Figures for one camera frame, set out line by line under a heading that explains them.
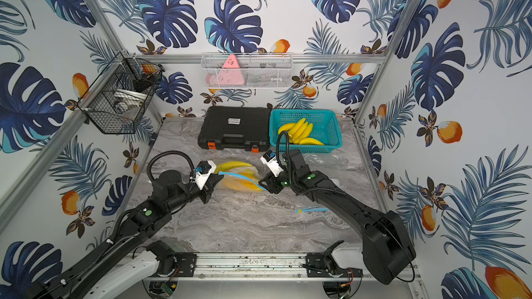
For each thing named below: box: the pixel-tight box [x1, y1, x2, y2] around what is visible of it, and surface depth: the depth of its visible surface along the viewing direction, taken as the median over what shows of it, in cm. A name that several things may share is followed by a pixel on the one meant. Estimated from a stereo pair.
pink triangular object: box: [216, 53, 244, 86], surface depth 92 cm
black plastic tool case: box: [197, 105, 271, 153], surface depth 111 cm
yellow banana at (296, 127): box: [288, 117, 307, 139], surface depth 114 cm
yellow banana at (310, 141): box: [298, 137, 325, 147], surface depth 105 cm
